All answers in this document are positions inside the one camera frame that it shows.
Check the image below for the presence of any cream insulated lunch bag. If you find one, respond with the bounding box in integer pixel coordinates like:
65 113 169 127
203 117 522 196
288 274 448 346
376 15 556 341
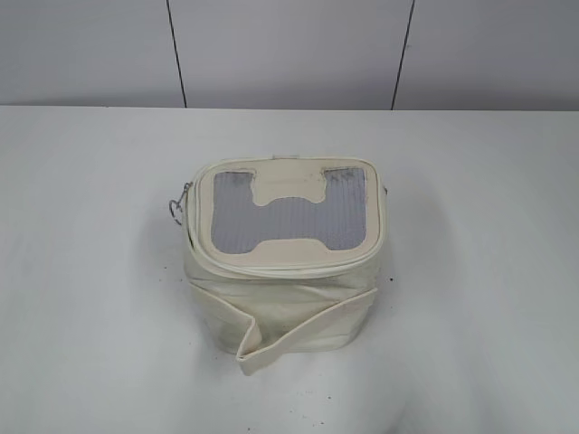
170 157 387 375

